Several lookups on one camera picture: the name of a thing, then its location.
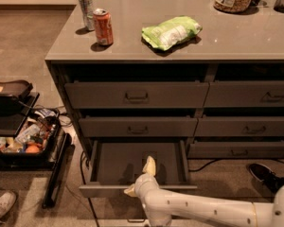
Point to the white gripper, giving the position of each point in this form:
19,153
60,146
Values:
144,183

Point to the black bin with groceries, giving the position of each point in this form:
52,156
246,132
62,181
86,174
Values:
42,129

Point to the green chip bag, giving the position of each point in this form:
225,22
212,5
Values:
171,32

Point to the silver soda can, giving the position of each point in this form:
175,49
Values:
87,9

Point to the white sneaker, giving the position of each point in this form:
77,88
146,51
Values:
7,200

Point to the orange fruit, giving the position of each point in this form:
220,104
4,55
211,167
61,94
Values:
32,149

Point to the black tray lid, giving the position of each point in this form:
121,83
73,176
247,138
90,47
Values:
17,90

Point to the orange soda can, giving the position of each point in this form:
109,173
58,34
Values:
103,27

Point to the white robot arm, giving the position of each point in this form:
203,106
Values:
161,205

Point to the grey drawer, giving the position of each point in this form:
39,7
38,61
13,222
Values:
136,95
117,165
138,126
243,94
240,126
236,150

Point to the black sneaker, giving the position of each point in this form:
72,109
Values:
266,176

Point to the grey drawer cabinet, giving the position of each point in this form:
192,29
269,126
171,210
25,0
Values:
177,70

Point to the black floor bar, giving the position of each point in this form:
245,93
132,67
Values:
55,181

